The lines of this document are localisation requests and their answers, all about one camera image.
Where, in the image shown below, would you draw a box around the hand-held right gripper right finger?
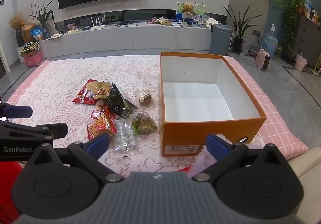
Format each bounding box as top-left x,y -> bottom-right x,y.
191,133 -> 293,186

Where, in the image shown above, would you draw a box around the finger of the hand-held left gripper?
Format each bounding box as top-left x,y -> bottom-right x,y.
0,103 -> 33,121
0,123 -> 69,141

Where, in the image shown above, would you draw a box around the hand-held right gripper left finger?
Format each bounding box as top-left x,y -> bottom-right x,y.
22,133 -> 124,185

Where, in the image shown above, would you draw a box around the red striped snack packet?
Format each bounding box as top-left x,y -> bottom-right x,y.
86,106 -> 118,140

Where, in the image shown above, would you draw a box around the white candy packet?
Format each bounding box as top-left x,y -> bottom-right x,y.
110,119 -> 140,158

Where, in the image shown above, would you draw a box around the orange cardboard box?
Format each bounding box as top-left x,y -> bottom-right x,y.
160,51 -> 267,157

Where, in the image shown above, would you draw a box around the dark green snack packet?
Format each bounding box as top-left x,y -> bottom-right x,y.
104,77 -> 139,118

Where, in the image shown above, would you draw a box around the green brown snack packet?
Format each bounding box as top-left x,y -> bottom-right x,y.
131,111 -> 158,135

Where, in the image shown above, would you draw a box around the peanut snack packet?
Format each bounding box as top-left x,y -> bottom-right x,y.
86,81 -> 112,100

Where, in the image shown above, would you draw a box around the round pastry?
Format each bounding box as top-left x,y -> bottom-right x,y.
135,90 -> 152,106

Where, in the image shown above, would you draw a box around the white lace tablecloth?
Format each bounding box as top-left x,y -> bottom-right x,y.
5,54 -> 265,179

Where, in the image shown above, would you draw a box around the pink storage box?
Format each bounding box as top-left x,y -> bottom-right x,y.
24,49 -> 44,67

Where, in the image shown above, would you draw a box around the yellow black packets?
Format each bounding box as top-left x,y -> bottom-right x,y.
18,42 -> 42,57

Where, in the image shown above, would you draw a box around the golden vase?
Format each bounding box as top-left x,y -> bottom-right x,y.
20,23 -> 37,44

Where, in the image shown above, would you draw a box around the blue snack bag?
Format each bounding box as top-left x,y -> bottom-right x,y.
30,26 -> 44,41

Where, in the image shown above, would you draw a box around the dried flower bouquet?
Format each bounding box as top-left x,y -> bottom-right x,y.
9,12 -> 25,30

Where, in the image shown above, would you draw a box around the beige sofa seat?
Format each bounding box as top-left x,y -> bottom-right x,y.
288,148 -> 321,214

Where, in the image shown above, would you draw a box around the pink heater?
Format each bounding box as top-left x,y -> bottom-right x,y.
255,49 -> 271,71

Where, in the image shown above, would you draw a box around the long-leaf plant in black pot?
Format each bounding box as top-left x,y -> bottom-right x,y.
222,3 -> 264,54

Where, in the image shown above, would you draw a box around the grey trash bin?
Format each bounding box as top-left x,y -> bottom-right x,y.
209,24 -> 234,57

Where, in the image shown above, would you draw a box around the white marble tv console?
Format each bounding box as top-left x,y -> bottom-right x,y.
38,20 -> 220,60

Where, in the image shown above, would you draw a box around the white router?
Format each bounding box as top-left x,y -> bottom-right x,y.
89,14 -> 106,31

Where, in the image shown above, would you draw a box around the blue water bottle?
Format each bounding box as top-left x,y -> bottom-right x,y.
261,31 -> 279,60

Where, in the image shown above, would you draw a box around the pink bucket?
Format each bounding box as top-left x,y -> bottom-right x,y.
295,53 -> 308,72

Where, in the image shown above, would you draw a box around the clear plastic bag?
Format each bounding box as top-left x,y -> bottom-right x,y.
193,14 -> 208,26

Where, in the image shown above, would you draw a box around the yellow snack bag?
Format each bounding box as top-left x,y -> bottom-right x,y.
155,17 -> 171,26

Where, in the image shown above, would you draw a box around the green picture board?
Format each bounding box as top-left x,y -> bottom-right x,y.
176,2 -> 206,17

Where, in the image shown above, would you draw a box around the brown teddy bear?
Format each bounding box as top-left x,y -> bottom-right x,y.
182,3 -> 194,15

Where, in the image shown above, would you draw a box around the grey cabinet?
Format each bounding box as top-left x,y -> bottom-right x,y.
296,12 -> 321,70

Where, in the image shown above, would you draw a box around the trailing pothos plant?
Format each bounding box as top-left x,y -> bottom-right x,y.
276,0 -> 306,60

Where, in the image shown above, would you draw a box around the plastic bottle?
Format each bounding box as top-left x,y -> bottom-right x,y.
304,0 -> 313,16

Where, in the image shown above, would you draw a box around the floor cable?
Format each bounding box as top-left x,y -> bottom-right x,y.
242,49 -> 256,60

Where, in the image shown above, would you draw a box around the black cables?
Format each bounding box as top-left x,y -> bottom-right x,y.
112,20 -> 139,26

